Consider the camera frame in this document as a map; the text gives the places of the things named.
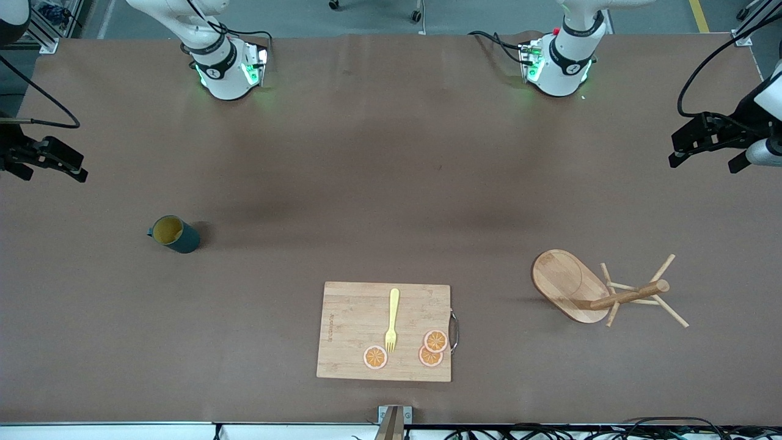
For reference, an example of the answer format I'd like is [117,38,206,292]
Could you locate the dark teal cup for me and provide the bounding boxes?
[147,215,201,254]

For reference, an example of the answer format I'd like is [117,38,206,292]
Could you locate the wooden cup rack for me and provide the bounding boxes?
[532,249,690,329]

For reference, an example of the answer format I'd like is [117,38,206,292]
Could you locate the bamboo cutting board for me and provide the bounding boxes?
[316,281,460,383]

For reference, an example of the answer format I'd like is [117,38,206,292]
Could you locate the yellow plastic fork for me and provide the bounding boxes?
[385,288,401,354]

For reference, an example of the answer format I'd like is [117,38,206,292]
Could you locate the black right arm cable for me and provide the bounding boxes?
[0,55,81,129]

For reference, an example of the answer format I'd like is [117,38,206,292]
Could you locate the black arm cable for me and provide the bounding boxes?
[0,55,81,129]
[677,12,782,118]

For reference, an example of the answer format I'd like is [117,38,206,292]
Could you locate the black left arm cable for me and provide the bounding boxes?
[677,12,782,118]

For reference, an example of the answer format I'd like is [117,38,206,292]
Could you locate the aluminium frame profile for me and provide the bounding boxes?
[732,0,782,48]
[0,0,60,54]

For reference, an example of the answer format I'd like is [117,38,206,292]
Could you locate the blue cable bundle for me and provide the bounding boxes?
[34,0,71,25]

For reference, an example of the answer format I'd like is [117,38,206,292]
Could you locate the black left base cable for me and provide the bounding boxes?
[469,31,529,65]

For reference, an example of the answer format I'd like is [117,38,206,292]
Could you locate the black base cable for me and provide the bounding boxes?
[211,21,274,48]
[469,31,529,65]

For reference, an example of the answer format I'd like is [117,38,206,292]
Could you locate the black right base cable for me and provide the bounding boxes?
[211,21,274,48]

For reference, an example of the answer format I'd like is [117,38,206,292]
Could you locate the white table edge rail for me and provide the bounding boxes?
[0,422,379,440]

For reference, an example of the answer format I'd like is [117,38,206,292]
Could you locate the black cable bundle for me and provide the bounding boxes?
[443,417,782,440]

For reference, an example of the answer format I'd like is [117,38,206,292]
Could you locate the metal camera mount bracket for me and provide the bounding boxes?
[374,405,413,440]

